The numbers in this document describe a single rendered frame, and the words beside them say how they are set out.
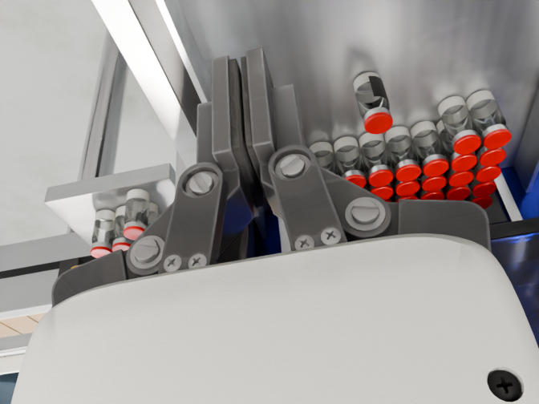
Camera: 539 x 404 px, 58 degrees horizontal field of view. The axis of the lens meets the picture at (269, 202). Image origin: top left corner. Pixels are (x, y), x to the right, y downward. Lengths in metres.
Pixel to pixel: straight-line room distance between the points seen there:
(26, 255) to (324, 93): 0.42
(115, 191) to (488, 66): 0.34
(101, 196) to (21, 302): 0.18
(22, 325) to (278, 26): 0.48
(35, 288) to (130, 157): 1.24
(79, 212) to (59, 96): 1.14
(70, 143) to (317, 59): 1.49
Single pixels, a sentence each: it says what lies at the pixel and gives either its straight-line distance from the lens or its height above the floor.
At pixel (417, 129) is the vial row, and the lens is 0.44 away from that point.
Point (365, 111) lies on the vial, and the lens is 0.37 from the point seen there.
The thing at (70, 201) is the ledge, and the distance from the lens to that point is 0.51.
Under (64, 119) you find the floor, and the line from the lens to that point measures 1.72.
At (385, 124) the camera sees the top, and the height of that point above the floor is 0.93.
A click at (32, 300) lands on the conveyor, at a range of 0.62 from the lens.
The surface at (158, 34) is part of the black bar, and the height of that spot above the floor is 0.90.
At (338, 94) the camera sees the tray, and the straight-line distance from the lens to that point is 0.40.
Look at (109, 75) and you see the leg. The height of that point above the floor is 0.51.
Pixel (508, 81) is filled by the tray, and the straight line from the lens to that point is 0.44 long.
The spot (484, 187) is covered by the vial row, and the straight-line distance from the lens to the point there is 0.47.
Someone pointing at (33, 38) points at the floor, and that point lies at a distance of 1.53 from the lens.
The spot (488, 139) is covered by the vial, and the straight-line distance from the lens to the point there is 0.41.
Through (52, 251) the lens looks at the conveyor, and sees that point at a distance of 0.64.
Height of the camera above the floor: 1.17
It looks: 35 degrees down
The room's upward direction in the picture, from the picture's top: 175 degrees clockwise
